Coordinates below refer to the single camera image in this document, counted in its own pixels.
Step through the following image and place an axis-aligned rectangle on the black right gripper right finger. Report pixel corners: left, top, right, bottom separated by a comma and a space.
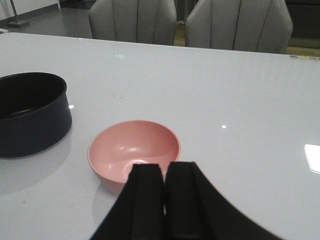
165, 162, 278, 240

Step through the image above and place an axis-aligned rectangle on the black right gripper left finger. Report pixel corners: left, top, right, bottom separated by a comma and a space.
91, 164, 164, 240

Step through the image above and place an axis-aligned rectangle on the pink bowl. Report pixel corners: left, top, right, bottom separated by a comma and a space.
87, 120, 181, 192

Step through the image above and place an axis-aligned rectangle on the dark blue saucepan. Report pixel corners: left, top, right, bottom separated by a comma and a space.
0, 72, 72, 158

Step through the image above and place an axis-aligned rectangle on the left grey chair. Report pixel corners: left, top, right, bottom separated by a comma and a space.
88, 0, 177, 46

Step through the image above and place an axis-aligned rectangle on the grey chair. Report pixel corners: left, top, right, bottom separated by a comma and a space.
88, 0, 177, 46
185, 0, 293, 54

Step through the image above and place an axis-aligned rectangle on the right grey chair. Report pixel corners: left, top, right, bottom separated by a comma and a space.
185, 0, 293, 54

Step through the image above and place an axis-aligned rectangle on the barrier post stand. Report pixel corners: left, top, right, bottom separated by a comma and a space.
7, 0, 30, 29

